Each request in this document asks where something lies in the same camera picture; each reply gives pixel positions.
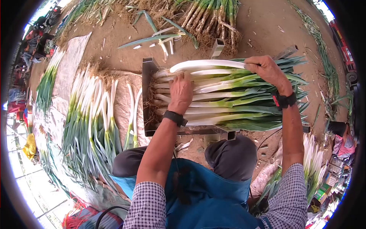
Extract person's right hand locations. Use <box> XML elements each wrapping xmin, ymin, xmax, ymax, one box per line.
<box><xmin>244</xmin><ymin>55</ymin><xmax>294</xmax><ymax>97</ymax></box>

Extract person's left hand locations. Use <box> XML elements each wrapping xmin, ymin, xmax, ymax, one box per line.
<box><xmin>168</xmin><ymin>72</ymin><xmax>195</xmax><ymax>116</ymax></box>

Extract person's right fingers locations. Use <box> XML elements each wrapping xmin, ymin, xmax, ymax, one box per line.
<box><xmin>244</xmin><ymin>56</ymin><xmax>266</xmax><ymax>74</ymax></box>

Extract person's left fingers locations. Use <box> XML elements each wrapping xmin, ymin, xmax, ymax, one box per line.
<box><xmin>168</xmin><ymin>72</ymin><xmax>195</xmax><ymax>89</ymax></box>

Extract single white leek stalk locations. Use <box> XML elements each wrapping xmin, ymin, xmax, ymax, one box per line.
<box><xmin>169</xmin><ymin>59</ymin><xmax>249</xmax><ymax>74</ymax></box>

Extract bundle of trimmed leeks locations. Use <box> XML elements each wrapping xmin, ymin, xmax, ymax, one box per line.
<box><xmin>152</xmin><ymin>56</ymin><xmax>311</xmax><ymax>132</ymax></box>

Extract black wrist band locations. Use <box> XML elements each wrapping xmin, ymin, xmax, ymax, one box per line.
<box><xmin>271</xmin><ymin>90</ymin><xmax>298</xmax><ymax>111</ymax></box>
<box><xmin>163</xmin><ymin>110</ymin><xmax>188</xmax><ymax>127</ymax></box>

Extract scattered leek trimmings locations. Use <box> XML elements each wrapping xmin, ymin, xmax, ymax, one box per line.
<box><xmin>118</xmin><ymin>10</ymin><xmax>200</xmax><ymax>61</ymax></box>

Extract pile of unwashed rooted leeks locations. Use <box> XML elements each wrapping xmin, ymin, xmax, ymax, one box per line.
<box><xmin>179</xmin><ymin>0</ymin><xmax>243</xmax><ymax>56</ymax></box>

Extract strip of green leek leaves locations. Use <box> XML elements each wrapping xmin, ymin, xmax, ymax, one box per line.
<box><xmin>290</xmin><ymin>2</ymin><xmax>341</xmax><ymax>118</ymax></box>

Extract red vehicle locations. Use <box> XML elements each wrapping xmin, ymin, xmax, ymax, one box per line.
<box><xmin>329</xmin><ymin>19</ymin><xmax>358</xmax><ymax>84</ymax></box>

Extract person's legs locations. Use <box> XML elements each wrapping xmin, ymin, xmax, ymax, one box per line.
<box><xmin>112</xmin><ymin>135</ymin><xmax>258</xmax><ymax>182</ymax></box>

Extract wide row of cleaned leeks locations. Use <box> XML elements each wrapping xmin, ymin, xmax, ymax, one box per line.
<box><xmin>61</xmin><ymin>63</ymin><xmax>143</xmax><ymax>191</ymax></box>

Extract white woven sack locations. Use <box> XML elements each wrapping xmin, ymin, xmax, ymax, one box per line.
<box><xmin>250</xmin><ymin>137</ymin><xmax>284</xmax><ymax>197</ymax></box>

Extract grey tarp sheet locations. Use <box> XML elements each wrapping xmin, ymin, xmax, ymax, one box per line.
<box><xmin>32</xmin><ymin>31</ymin><xmax>150</xmax><ymax>209</ymax></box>

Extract stack of leeks beside sack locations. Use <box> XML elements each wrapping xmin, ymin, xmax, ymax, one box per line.
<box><xmin>252</xmin><ymin>133</ymin><xmax>328</xmax><ymax>214</ymax></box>

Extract heap of uncleaned leeks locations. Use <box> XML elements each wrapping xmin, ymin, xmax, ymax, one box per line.
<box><xmin>54</xmin><ymin>0</ymin><xmax>138</xmax><ymax>39</ymax></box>

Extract person's body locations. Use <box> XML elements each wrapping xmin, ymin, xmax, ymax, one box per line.
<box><xmin>109</xmin><ymin>157</ymin><xmax>309</xmax><ymax>229</ymax></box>

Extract narrow row of cleaned leeks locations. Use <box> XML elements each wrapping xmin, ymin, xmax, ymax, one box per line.
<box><xmin>35</xmin><ymin>48</ymin><xmax>66</xmax><ymax>116</ymax></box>

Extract green carton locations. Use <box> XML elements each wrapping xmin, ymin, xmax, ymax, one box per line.
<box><xmin>314</xmin><ymin>183</ymin><xmax>333</xmax><ymax>201</ymax></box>

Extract yellow bag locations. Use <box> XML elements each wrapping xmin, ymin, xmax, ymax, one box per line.
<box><xmin>22</xmin><ymin>133</ymin><xmax>37</xmax><ymax>160</ymax></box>

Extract metal bundling frame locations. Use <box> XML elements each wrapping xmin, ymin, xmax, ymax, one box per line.
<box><xmin>141</xmin><ymin>39</ymin><xmax>311</xmax><ymax>141</ymax></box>

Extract black hose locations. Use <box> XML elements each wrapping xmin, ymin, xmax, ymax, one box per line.
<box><xmin>94</xmin><ymin>206</ymin><xmax>130</xmax><ymax>229</ymax></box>

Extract red string tangle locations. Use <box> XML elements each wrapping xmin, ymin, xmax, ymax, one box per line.
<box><xmin>61</xmin><ymin>195</ymin><xmax>90</xmax><ymax>229</ymax></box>

